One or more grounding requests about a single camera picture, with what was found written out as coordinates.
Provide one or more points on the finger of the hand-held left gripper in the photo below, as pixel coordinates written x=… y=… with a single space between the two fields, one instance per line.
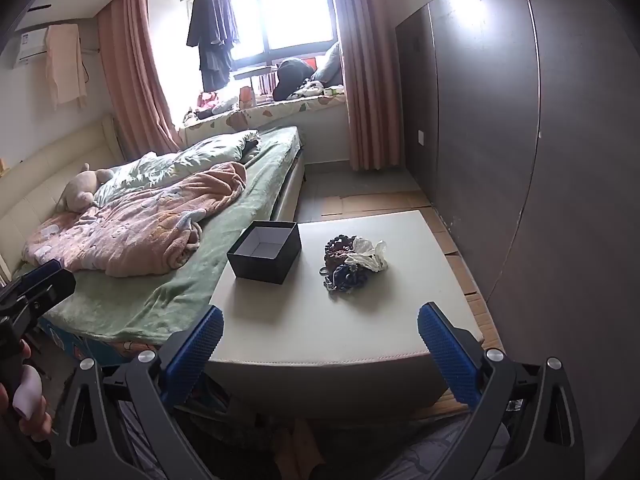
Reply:
x=47 y=285

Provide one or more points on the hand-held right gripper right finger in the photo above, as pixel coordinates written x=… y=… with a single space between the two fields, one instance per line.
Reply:
x=445 y=355

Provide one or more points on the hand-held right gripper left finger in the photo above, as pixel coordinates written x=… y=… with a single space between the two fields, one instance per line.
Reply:
x=200 y=347

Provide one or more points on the black jewelry box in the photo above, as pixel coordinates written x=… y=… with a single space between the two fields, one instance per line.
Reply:
x=265 y=267

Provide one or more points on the white butterfly brooch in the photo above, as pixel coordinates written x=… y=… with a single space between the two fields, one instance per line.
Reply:
x=370 y=255

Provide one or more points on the person's left hand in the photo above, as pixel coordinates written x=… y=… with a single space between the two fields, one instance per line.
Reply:
x=30 y=395

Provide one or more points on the beige plush toy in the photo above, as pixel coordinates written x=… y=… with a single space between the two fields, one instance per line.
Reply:
x=80 y=190

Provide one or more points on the pink fleece blanket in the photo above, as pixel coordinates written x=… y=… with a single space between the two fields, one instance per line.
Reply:
x=135 y=230

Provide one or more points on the cardboard floor sheets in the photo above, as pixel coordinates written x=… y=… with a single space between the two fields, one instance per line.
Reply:
x=370 y=202

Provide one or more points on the floral duvet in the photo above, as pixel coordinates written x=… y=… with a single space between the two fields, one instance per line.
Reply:
x=190 y=160

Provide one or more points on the peach hanging towel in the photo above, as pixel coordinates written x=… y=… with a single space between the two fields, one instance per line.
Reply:
x=65 y=65

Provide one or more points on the pink curtain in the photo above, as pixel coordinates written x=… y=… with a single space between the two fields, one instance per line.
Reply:
x=370 y=75
x=135 y=70

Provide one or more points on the printed window seat cushion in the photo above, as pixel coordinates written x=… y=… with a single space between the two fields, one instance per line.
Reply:
x=260 y=112

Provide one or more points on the white air conditioner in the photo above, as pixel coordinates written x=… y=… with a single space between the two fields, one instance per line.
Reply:
x=32 y=42

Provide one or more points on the pile of clothes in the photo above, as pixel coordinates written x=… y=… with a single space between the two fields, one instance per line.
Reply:
x=215 y=105

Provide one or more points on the dark wardrobe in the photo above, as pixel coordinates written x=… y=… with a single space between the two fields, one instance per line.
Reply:
x=500 y=110

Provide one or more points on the black bag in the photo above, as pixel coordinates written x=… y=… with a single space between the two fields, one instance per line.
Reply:
x=290 y=77

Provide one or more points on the hanging dark clothes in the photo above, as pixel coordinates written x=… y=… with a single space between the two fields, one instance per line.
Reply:
x=212 y=25

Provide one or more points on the grey pillow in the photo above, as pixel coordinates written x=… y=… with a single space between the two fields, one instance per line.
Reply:
x=330 y=62

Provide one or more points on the window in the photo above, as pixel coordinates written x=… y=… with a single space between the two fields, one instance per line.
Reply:
x=295 y=15

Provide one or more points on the white bed frame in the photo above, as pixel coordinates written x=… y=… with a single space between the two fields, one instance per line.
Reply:
x=292 y=185

